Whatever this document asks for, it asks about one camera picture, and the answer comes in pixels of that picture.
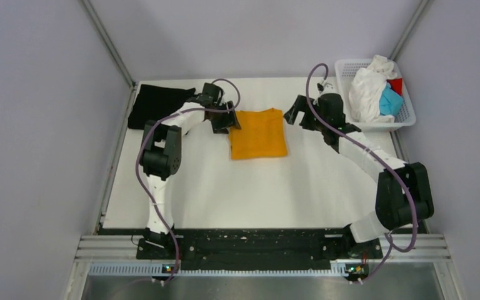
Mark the aluminium frame rail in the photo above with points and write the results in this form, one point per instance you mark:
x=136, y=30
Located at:
x=428, y=248

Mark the light blue t shirt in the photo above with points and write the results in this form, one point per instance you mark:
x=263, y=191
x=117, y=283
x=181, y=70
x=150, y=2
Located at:
x=390, y=102

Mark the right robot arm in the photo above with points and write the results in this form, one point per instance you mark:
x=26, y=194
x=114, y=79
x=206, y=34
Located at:
x=403, y=195

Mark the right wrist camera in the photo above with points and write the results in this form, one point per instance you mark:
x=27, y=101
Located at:
x=326, y=88

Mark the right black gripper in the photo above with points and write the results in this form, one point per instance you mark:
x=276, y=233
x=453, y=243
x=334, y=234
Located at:
x=300, y=105

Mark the white t shirt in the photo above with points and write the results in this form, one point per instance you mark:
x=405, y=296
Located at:
x=366, y=90

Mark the folded black t shirt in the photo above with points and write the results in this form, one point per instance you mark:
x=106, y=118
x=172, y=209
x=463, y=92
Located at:
x=155, y=103

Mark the white slotted cable duct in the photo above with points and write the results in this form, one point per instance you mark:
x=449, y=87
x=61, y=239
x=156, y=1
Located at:
x=163, y=270

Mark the red t shirt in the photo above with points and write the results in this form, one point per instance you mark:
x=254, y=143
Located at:
x=396, y=85

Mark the white plastic basket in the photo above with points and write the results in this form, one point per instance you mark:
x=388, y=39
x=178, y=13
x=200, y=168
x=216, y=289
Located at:
x=345, y=70

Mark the orange t shirt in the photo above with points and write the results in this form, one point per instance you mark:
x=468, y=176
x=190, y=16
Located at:
x=261, y=135

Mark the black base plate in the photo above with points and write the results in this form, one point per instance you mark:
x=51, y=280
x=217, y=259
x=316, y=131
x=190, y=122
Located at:
x=256, y=249

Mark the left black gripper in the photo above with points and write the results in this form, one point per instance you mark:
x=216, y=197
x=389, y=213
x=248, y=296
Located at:
x=229, y=120

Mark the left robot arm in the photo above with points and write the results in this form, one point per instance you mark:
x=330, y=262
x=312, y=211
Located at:
x=160, y=155

